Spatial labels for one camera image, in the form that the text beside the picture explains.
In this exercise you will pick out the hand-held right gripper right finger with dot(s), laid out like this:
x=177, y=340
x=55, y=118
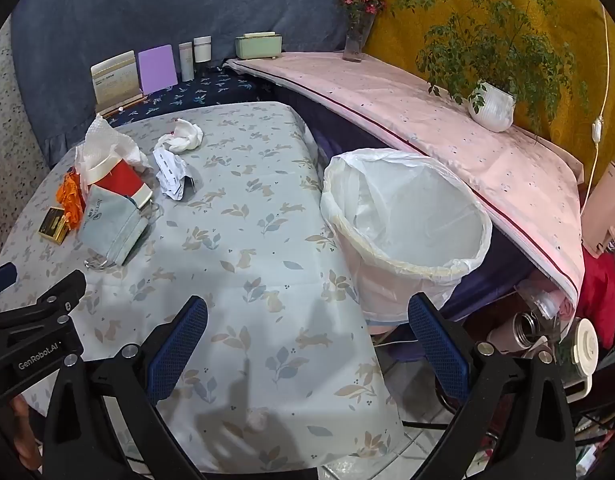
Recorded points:
x=440, y=350

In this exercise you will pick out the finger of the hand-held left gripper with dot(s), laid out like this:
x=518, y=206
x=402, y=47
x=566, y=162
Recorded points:
x=1, y=275
x=52, y=294

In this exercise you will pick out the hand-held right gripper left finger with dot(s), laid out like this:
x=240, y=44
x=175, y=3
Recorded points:
x=180, y=350

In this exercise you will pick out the small gold box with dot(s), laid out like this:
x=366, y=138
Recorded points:
x=51, y=224

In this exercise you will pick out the orange plastic wrapper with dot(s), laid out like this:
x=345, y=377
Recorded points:
x=71, y=195

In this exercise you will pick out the red and white paper cup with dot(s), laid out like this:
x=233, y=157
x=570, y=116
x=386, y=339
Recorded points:
x=122, y=180

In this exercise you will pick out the bin with white plastic bag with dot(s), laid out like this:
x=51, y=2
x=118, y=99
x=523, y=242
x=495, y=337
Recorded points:
x=402, y=200

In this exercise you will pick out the white plastic wrap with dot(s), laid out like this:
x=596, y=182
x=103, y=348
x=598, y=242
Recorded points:
x=105, y=140

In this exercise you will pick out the white paper receipt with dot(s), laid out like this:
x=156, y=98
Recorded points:
x=170, y=170

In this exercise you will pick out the white tissue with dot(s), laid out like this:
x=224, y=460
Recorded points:
x=185, y=135

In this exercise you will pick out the steel flask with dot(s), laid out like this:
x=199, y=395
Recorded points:
x=530, y=327

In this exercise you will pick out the jug with white lid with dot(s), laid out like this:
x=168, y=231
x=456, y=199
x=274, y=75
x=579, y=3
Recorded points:
x=585, y=345

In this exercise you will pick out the red cloth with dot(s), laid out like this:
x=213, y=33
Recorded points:
x=600, y=290

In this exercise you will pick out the white appliance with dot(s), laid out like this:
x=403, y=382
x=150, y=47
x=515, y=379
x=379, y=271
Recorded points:
x=607, y=210

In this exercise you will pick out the beige desk calendar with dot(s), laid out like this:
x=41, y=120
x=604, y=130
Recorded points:
x=116, y=82

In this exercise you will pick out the purple card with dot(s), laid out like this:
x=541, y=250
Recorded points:
x=157, y=70

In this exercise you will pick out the green plant in white pot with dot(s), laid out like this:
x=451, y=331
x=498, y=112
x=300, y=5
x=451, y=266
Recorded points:
x=492, y=107

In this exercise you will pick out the dark blue floral cloth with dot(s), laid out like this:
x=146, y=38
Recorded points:
x=197, y=92

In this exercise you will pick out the dark purple cloth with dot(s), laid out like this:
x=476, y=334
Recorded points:
x=332, y=125

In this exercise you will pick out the pink patterned cloth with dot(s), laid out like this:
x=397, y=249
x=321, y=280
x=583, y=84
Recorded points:
x=387, y=95

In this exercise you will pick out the grey cosmetic tube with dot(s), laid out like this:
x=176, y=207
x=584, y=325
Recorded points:
x=186, y=62

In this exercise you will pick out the white cosmetic jar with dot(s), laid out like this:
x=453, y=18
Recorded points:
x=202, y=50

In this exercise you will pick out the blue-grey backdrop cloth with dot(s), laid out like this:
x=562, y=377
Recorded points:
x=137, y=0

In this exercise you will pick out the pale green tissue box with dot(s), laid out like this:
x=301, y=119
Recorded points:
x=260, y=46

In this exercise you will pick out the glass vase with red flowers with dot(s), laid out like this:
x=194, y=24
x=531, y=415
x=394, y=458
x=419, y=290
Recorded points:
x=355, y=40

